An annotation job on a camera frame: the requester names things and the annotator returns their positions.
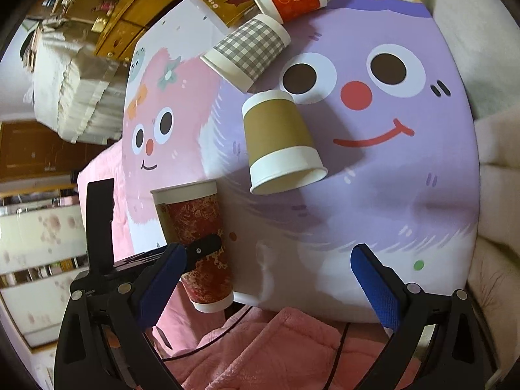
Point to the grey checked paper cup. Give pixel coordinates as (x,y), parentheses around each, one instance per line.
(245,54)

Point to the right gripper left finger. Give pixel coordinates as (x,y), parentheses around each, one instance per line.
(102,342)

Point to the pink fleece lap blanket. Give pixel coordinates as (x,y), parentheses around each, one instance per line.
(257,349)

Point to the cartoon monster tablecloth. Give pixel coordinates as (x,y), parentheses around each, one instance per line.
(376,84)

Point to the brown white paper cup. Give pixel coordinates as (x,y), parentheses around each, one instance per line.
(282,154)

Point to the floral sliding wardrobe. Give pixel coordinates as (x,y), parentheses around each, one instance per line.
(43,248)

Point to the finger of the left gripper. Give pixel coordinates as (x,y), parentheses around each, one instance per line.
(200,248)

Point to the lace covered furniture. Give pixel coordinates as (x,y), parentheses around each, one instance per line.
(74,92)

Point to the brown wooden door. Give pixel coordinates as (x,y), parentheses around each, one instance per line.
(32,150)

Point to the tall red paper cup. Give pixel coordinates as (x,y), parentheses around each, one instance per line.
(190,215)

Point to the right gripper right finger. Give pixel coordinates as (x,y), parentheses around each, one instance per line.
(457,356)

